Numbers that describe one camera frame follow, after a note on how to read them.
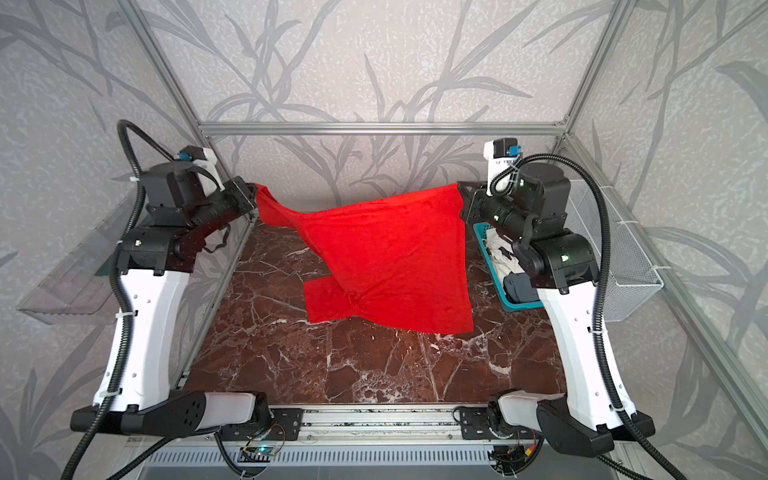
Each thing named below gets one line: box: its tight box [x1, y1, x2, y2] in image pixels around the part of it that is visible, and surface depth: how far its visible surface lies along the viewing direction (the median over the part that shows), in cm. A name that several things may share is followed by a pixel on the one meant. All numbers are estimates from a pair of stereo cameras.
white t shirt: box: [483, 227, 525, 291], surface depth 98 cm
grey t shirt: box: [503, 272, 541, 304], surface depth 94 cm
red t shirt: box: [255, 184, 473, 334], surface depth 77 cm
